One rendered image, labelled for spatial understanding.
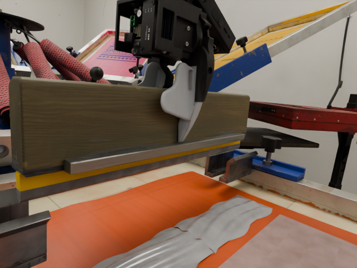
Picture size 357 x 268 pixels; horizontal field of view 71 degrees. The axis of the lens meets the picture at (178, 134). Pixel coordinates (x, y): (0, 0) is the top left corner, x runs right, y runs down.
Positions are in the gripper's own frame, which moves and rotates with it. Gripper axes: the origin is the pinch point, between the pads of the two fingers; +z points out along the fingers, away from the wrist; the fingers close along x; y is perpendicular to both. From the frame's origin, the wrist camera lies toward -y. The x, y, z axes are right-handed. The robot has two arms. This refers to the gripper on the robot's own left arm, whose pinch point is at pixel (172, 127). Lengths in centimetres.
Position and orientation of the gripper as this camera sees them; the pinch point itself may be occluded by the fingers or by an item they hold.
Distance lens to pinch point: 32.5
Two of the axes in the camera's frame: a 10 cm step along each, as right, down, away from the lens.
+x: 7.4, 2.0, -6.4
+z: -1.0, 9.8, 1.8
